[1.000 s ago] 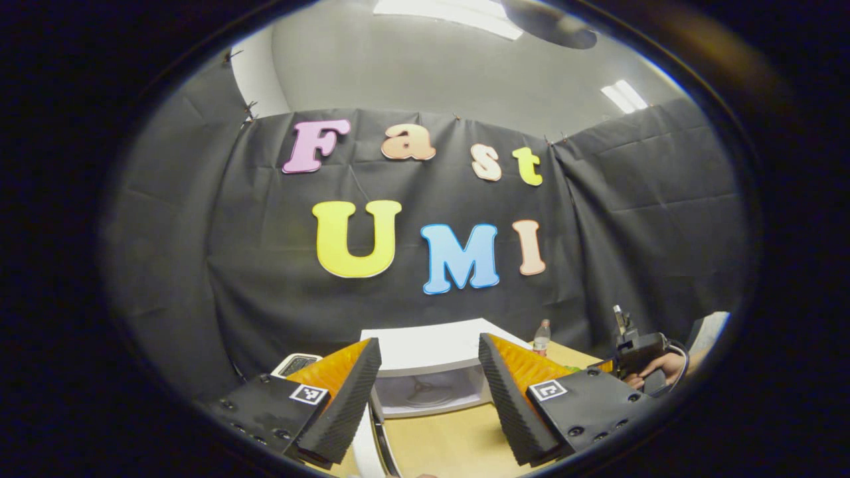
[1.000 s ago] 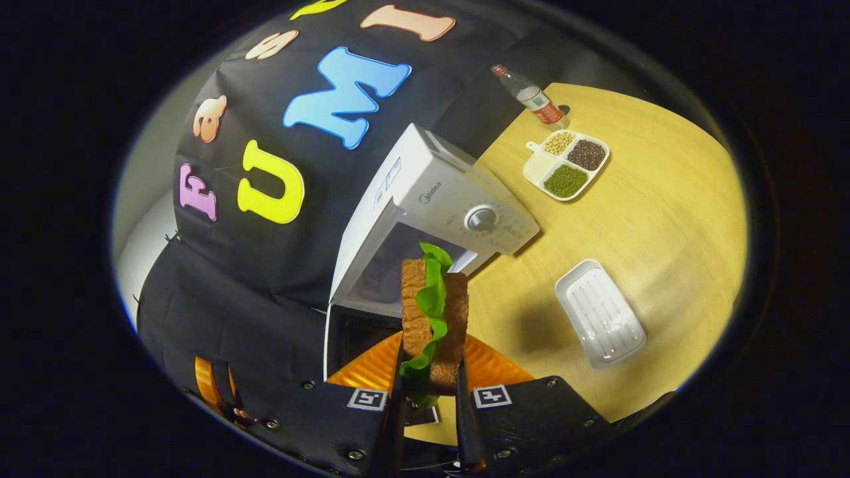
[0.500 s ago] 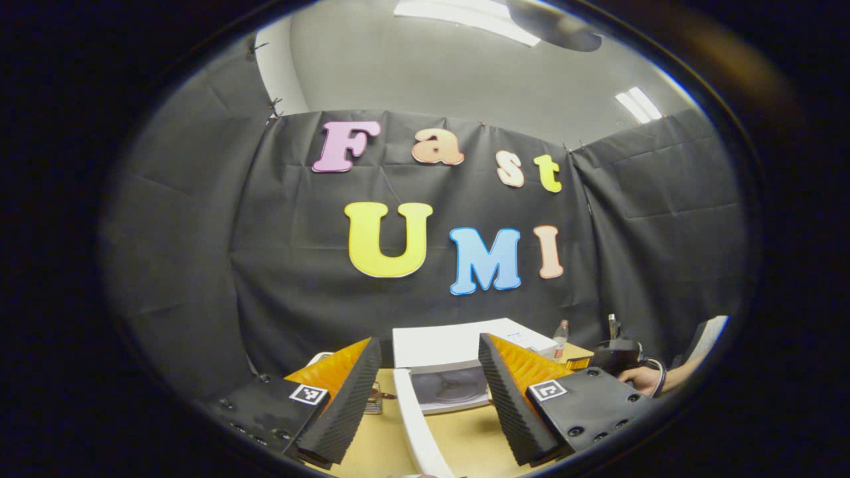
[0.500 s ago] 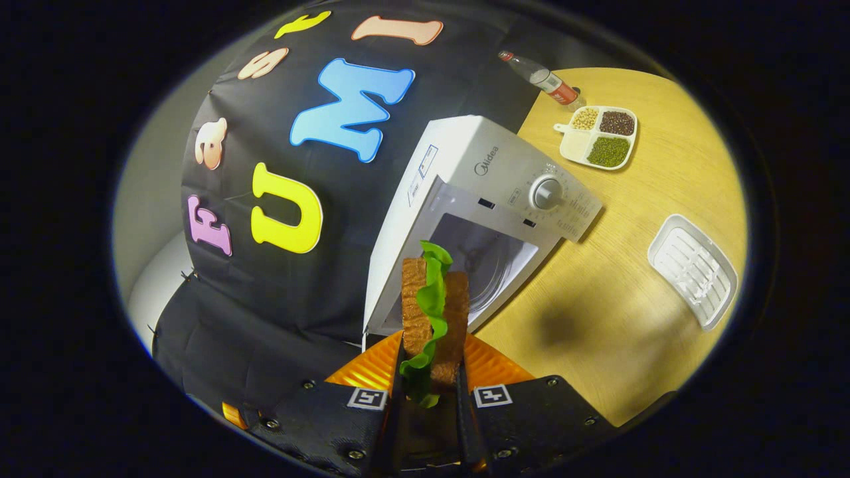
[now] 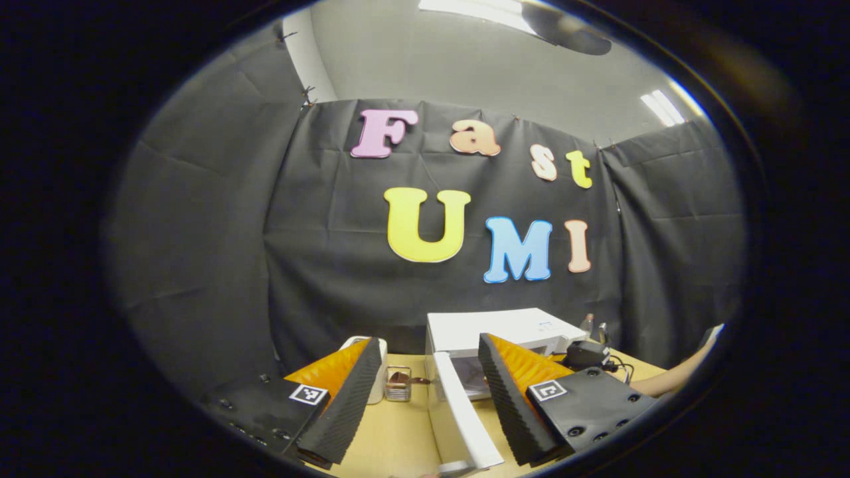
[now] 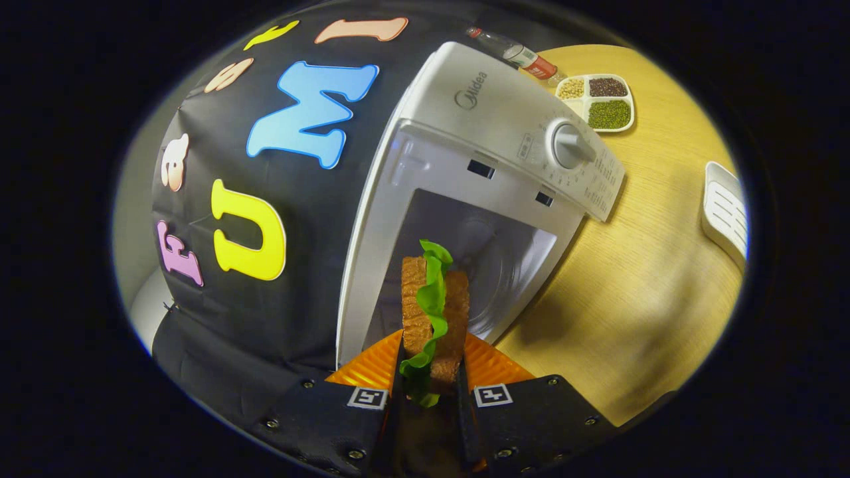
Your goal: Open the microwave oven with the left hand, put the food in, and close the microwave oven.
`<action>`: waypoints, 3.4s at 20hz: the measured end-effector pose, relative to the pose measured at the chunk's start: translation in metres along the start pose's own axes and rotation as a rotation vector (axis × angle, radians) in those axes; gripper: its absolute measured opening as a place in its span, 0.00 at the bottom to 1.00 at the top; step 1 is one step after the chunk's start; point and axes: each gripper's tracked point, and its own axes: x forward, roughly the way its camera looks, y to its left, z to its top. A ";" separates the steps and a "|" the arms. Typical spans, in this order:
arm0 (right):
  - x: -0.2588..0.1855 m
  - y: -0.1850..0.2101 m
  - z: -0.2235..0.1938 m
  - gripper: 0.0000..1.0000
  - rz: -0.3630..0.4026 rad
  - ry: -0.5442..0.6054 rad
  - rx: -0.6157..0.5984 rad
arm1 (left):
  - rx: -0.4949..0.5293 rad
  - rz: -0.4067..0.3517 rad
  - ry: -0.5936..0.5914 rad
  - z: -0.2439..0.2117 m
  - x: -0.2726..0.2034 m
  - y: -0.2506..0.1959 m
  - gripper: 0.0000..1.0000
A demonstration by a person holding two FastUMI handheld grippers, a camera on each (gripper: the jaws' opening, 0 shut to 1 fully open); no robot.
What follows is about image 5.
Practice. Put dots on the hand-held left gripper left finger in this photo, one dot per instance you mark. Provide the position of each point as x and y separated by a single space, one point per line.
345 411

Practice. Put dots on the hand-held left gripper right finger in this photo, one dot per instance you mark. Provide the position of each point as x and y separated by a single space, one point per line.
511 418

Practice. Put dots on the white microwave oven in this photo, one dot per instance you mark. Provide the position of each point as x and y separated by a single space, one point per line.
498 325

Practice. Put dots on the clear water bottle red label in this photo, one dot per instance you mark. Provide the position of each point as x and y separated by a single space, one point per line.
588 324

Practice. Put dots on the white toaster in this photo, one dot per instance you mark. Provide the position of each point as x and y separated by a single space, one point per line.
380 392

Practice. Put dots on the black backdrop cloth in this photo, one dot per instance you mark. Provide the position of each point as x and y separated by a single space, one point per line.
232 265

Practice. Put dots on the small ceiling light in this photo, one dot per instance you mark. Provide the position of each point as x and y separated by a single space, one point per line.
663 107

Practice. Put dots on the dark round ceiling fixture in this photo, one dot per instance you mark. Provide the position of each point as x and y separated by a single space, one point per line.
571 33

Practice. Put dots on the large ceiling light panel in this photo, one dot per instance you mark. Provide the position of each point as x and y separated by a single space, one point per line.
478 10

